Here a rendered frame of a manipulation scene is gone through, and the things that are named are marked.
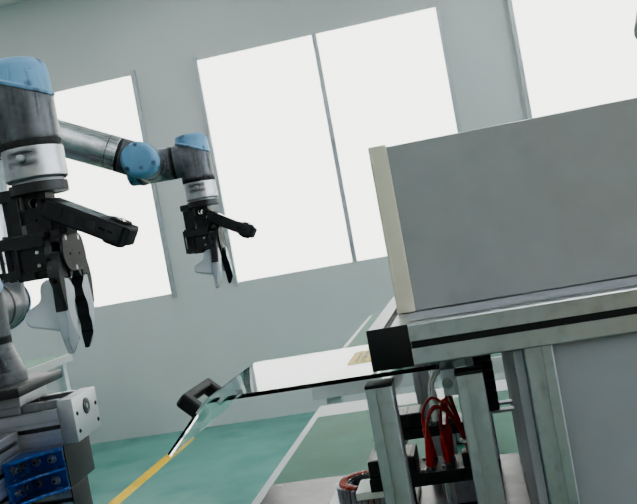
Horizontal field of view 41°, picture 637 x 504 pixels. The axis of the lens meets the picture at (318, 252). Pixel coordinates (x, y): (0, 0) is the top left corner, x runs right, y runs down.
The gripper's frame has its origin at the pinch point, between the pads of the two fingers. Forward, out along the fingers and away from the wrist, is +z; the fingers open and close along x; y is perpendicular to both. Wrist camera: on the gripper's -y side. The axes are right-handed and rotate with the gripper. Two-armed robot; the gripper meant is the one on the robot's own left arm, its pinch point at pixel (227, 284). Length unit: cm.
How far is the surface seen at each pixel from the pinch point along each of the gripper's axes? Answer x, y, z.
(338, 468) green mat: 20.2, -20.2, 40.2
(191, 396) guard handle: 89, -12, 9
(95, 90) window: -410, 157, -140
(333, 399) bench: -85, -10, 47
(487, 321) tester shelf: 101, -48, 5
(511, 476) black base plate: 48, -52, 38
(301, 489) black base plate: 37, -15, 38
